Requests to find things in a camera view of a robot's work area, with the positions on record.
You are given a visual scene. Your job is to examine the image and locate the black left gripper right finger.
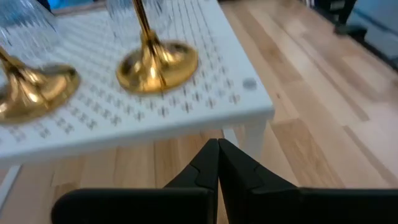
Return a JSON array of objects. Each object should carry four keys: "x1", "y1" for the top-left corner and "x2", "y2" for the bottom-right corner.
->
[{"x1": 219, "y1": 139, "x2": 398, "y2": 224}]

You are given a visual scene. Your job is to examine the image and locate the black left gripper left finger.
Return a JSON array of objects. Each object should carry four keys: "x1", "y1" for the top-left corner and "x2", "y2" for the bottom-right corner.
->
[{"x1": 51, "y1": 139, "x2": 220, "y2": 224}]

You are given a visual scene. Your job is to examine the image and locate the white perforated shelf riser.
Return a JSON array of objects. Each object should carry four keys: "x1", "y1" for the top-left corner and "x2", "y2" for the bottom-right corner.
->
[{"x1": 0, "y1": 0, "x2": 276, "y2": 214}]

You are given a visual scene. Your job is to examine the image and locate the gold candlestick holder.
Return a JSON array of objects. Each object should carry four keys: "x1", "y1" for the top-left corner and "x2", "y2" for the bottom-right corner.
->
[
  {"x1": 0, "y1": 46, "x2": 81, "y2": 124},
  {"x1": 115, "y1": 0, "x2": 200, "y2": 95}
]

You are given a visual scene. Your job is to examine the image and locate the black aluminium table frame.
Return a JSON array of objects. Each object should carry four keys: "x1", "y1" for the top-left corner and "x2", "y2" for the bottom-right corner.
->
[{"x1": 310, "y1": 0, "x2": 398, "y2": 74}]

